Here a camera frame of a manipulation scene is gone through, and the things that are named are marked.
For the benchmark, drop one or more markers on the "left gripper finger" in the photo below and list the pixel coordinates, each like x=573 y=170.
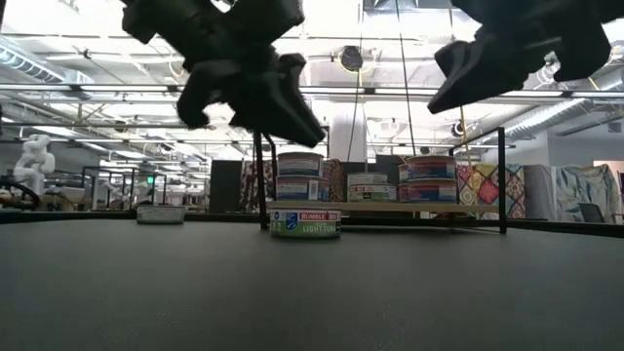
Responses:
x=278 y=102
x=205 y=92

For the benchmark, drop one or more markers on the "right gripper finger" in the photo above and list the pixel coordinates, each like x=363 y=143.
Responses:
x=487 y=63
x=582 y=53

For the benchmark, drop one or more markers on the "pull-tab can pale label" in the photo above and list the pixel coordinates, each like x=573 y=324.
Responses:
x=161 y=215

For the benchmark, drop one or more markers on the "white pillar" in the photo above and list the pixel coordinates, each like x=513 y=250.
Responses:
x=348 y=131

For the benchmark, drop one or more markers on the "long ceiling light strip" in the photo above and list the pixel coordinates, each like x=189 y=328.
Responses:
x=365 y=90

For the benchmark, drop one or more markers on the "black cabinet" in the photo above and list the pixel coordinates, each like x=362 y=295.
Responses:
x=225 y=187

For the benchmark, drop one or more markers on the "dark box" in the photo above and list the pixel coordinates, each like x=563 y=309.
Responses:
x=387 y=163

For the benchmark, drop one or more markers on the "colourful patchwork quilt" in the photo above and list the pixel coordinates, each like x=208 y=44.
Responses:
x=487 y=190

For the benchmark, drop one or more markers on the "leaf print cloth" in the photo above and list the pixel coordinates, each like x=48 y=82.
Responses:
x=585 y=185

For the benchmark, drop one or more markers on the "grey cloth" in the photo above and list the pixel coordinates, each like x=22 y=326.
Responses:
x=538 y=190

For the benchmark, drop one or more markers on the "dark office chair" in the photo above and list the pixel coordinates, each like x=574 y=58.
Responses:
x=592 y=213

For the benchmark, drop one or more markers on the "white robot figure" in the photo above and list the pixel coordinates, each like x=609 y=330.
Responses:
x=34 y=161

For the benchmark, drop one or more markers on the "black table mat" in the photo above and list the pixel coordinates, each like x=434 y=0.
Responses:
x=312 y=292

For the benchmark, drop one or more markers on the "large ceiling duct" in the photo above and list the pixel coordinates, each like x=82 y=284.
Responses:
x=560 y=109

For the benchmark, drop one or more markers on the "black aluminium table frame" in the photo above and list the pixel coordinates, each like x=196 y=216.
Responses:
x=73 y=217

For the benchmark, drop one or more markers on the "silver ventilation duct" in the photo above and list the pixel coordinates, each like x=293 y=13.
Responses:
x=24 y=63

